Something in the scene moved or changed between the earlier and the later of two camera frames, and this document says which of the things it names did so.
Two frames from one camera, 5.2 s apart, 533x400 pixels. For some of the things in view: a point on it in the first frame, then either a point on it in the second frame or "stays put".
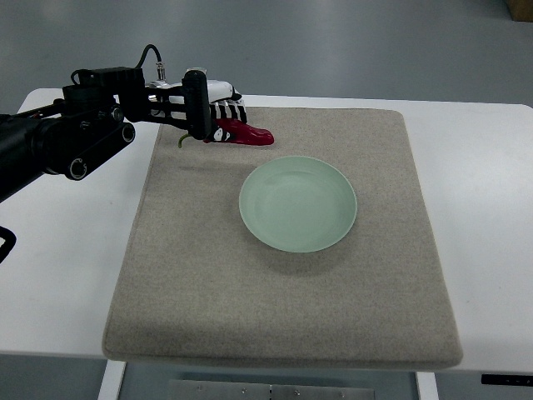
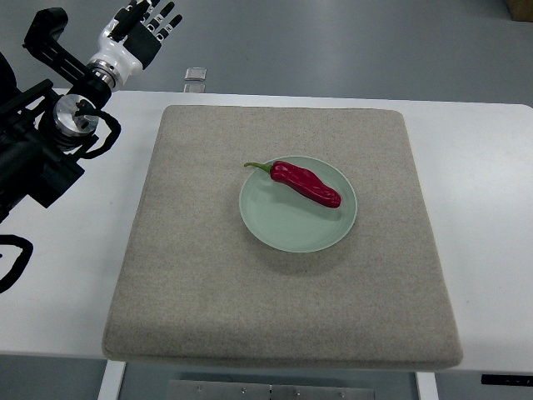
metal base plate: [216, 389] stays put
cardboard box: [520, 10] stays put
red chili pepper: [239, 132] → [301, 181]
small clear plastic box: [196, 68] stays put
